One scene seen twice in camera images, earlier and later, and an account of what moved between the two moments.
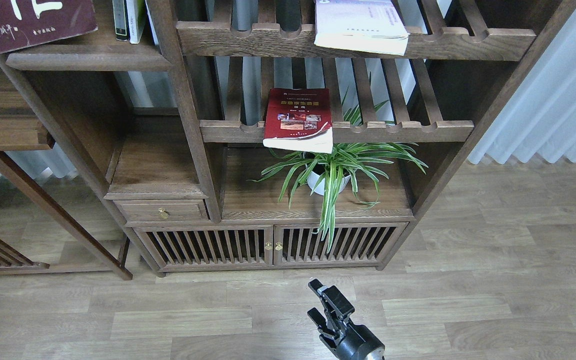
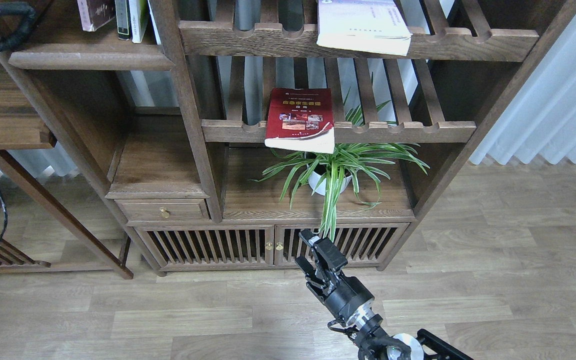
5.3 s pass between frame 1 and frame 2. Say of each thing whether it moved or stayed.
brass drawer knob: stayed
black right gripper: moved
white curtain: stayed
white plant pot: stayed
